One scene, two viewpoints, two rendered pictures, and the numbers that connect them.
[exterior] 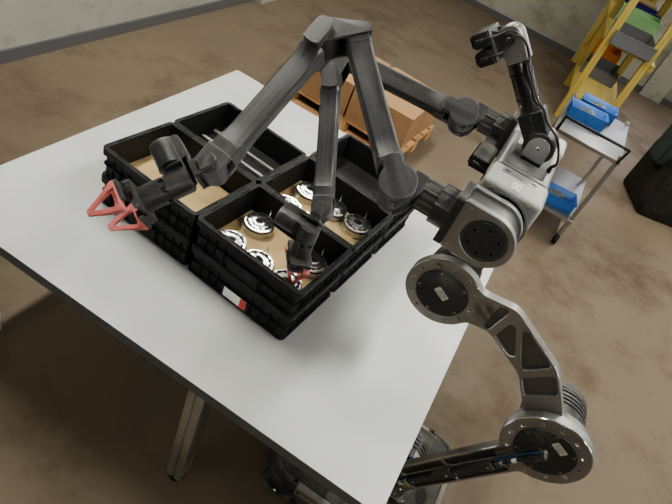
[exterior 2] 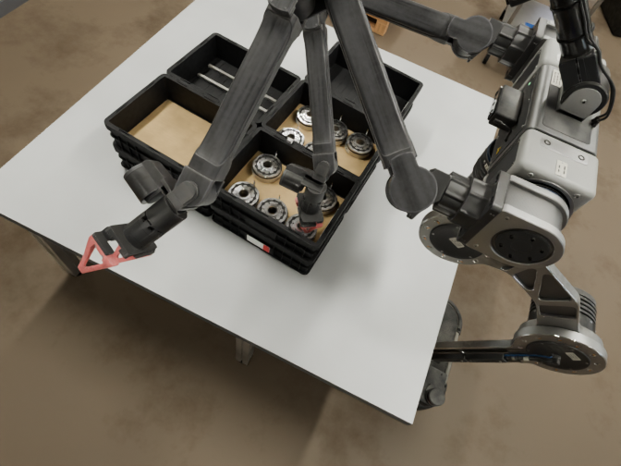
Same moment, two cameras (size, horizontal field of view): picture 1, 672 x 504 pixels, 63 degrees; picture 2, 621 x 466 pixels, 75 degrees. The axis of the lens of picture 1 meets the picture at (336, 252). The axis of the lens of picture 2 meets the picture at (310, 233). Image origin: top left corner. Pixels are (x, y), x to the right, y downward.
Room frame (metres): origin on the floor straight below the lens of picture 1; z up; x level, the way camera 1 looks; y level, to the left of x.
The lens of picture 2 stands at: (0.52, 0.11, 1.98)
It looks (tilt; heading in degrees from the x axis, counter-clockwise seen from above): 60 degrees down; 356
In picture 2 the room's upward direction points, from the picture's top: 19 degrees clockwise
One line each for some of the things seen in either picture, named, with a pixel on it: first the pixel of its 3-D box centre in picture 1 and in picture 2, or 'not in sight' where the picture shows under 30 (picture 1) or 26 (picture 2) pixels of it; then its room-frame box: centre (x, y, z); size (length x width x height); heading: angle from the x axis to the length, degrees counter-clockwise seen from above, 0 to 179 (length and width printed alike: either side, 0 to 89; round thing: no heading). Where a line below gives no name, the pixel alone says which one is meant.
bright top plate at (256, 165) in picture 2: (259, 222); (267, 165); (1.38, 0.27, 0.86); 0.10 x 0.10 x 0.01
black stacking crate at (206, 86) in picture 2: (238, 152); (236, 88); (1.69, 0.48, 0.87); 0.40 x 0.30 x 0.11; 73
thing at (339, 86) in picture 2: (364, 182); (361, 92); (1.86, 0.01, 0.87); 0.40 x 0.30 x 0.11; 73
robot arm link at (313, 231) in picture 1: (306, 231); (312, 190); (1.18, 0.10, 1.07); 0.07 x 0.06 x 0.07; 78
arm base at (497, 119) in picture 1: (496, 126); (511, 44); (1.46, -0.25, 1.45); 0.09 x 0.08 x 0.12; 168
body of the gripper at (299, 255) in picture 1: (302, 248); (310, 202); (1.18, 0.09, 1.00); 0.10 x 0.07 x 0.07; 23
